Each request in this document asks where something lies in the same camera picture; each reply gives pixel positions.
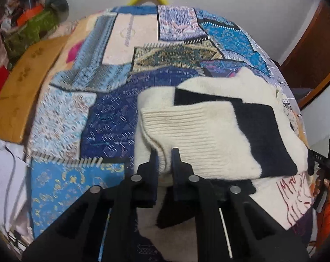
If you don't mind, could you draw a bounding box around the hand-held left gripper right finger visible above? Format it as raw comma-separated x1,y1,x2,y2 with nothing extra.
170,147,310,262

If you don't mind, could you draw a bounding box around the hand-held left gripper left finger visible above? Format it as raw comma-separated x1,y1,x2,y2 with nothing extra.
21,150,158,262

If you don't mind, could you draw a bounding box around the black and white striped sweater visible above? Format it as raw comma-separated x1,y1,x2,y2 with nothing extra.
132,67,314,262

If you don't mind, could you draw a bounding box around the blue patchwork blanket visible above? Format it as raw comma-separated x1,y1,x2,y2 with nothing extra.
27,4,309,262

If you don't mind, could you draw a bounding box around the brown wooden door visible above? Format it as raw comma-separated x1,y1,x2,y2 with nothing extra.
280,1,330,107

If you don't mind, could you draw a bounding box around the white crumpled sheet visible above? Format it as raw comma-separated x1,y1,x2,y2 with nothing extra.
0,136,33,252

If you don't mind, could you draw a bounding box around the green patterned storage box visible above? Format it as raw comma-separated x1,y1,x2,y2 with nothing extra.
4,11,59,58

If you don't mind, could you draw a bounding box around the grey plush toy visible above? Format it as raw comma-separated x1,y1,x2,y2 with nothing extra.
39,0,70,19

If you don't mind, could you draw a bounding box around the orange box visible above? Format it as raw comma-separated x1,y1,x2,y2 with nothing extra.
17,5,42,26

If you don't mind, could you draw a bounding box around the pile of clutter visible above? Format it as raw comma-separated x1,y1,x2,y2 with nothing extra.
1,0,45,30

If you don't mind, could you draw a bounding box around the grey cable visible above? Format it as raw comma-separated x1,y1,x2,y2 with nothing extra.
5,144,27,224

